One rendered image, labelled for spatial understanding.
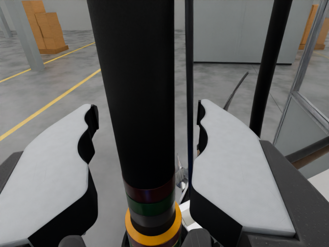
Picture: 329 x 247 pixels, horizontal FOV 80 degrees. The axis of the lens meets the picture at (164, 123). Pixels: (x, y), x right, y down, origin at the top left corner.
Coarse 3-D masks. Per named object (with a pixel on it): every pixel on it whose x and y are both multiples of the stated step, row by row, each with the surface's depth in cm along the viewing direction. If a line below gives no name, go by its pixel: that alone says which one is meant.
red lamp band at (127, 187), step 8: (128, 184) 11; (168, 184) 12; (128, 192) 12; (136, 192) 11; (144, 192) 11; (152, 192) 11; (160, 192) 11; (168, 192) 12; (136, 200) 12; (144, 200) 12; (152, 200) 12
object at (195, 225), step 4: (188, 200) 19; (180, 204) 19; (184, 204) 19; (188, 204) 19; (180, 208) 19; (184, 208) 19; (184, 224) 17; (192, 224) 17; (196, 224) 17; (188, 228) 17; (192, 228) 17; (184, 232) 18; (184, 236) 18; (212, 240) 18; (212, 244) 18
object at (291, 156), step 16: (288, 0) 11; (272, 16) 12; (272, 32) 12; (272, 48) 12; (272, 64) 13; (256, 96) 14; (256, 112) 15; (256, 128) 16; (320, 144) 24; (288, 160) 22
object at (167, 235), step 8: (128, 208) 16; (176, 208) 15; (128, 216) 15; (176, 216) 15; (128, 224) 14; (176, 224) 14; (128, 232) 14; (136, 232) 14; (168, 232) 14; (176, 232) 14; (136, 240) 14; (144, 240) 14; (152, 240) 13; (160, 240) 14; (168, 240) 14
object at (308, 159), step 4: (324, 148) 25; (328, 148) 25; (316, 152) 25; (320, 152) 25; (324, 152) 25; (328, 152) 26; (308, 156) 24; (312, 156) 24; (316, 156) 24; (320, 156) 25; (300, 160) 24; (304, 160) 24; (308, 160) 24; (312, 160) 24; (292, 164) 23; (296, 164) 23; (300, 164) 23; (304, 164) 24; (296, 168) 23; (300, 168) 24
